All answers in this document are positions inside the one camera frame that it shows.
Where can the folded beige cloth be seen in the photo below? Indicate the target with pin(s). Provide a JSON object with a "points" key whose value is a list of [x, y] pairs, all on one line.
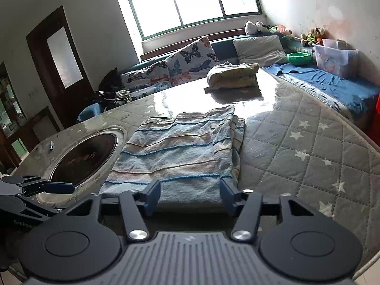
{"points": [[231, 75]]}

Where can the grey pillow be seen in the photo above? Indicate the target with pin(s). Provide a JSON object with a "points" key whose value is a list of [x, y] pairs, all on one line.
{"points": [[258, 50]]}

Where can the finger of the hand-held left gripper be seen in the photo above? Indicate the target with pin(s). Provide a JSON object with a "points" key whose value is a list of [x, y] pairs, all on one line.
{"points": [[23, 206], [59, 187]]}

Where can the dark wooden door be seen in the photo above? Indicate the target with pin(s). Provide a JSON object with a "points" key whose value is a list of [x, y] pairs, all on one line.
{"points": [[38, 53]]}

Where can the green framed window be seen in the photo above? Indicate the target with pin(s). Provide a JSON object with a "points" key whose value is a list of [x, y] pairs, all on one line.
{"points": [[193, 0]]}

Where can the blue plastic stool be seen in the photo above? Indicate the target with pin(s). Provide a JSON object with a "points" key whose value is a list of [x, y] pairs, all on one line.
{"points": [[87, 113]]}

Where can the green plastic basin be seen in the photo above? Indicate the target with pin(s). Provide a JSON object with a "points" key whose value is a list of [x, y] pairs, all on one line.
{"points": [[298, 59]]}

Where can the white plush toy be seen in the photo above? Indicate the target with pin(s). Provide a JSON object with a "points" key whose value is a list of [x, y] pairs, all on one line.
{"points": [[255, 27]]}

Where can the butterfly print pillow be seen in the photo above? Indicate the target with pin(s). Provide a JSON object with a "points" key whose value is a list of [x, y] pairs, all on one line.
{"points": [[193, 56]]}

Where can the grey quilted star mat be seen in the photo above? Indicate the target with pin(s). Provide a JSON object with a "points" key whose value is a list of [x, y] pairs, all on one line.
{"points": [[297, 169]]}

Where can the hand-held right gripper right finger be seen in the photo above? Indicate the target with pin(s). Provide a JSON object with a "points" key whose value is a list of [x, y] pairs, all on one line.
{"points": [[227, 196]]}

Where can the orange green plush toy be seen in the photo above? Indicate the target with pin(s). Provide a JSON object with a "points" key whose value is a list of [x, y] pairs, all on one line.
{"points": [[282, 29]]}

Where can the blue blanket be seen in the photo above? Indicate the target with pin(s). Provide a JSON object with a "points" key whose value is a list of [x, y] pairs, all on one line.
{"points": [[326, 84]]}

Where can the plush toys on sill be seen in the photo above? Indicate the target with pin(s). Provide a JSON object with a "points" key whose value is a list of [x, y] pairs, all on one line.
{"points": [[313, 37]]}

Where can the teal backrest cushion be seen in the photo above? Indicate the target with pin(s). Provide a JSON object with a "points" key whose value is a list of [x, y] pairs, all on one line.
{"points": [[224, 50]]}

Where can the red plastic stool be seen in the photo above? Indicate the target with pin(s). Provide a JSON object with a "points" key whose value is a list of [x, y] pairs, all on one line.
{"points": [[376, 115]]}

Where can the black bag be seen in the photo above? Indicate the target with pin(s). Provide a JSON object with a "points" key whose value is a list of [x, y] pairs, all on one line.
{"points": [[111, 90]]}

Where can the clear plastic storage box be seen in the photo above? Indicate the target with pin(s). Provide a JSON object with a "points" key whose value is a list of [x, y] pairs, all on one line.
{"points": [[335, 61]]}

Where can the butterfly print bench cushion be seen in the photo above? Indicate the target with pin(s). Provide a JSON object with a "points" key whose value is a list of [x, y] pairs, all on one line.
{"points": [[142, 78]]}

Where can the blue striped towel cloth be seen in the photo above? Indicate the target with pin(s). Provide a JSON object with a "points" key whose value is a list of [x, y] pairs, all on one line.
{"points": [[178, 154]]}

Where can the glass display cabinet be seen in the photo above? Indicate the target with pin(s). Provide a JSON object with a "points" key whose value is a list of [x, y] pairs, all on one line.
{"points": [[10, 109]]}

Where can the small dark clip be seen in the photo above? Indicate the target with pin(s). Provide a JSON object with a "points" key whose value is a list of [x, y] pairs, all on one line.
{"points": [[52, 146]]}

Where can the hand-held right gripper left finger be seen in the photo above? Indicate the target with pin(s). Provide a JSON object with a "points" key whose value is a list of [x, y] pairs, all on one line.
{"points": [[154, 194]]}

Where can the round built-in induction cooker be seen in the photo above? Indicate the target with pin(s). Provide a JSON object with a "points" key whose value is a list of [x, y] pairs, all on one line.
{"points": [[86, 157]]}

